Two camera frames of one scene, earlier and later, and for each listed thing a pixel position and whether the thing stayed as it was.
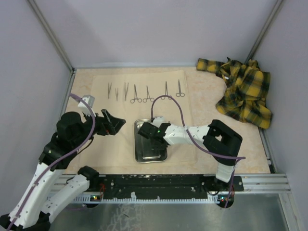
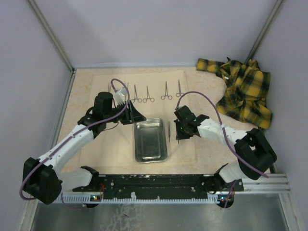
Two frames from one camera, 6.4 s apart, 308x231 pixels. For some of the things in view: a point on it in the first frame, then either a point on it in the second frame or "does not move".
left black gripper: x=111 y=124 → x=132 y=115
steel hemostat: x=166 y=93 does not move
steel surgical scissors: x=178 y=94 does not move
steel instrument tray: x=144 y=152 does not move
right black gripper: x=155 y=147 → x=180 y=135
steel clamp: x=135 y=97 does not move
